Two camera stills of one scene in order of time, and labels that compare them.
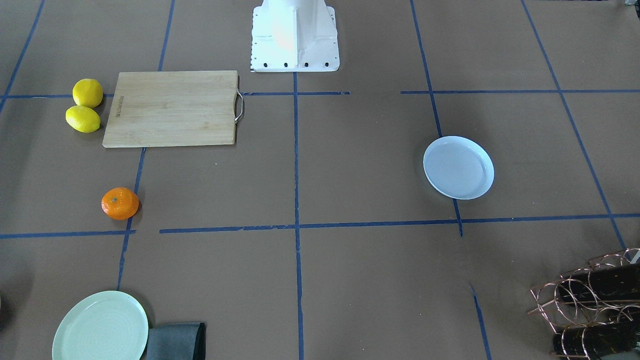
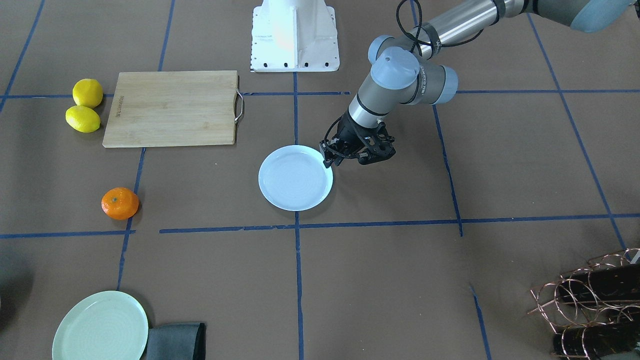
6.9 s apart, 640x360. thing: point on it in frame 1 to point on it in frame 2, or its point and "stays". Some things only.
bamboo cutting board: x=172 y=108 stays
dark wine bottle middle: x=620 y=283 stays
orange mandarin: x=119 y=203 stays
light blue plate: x=458 y=167 to x=294 y=178
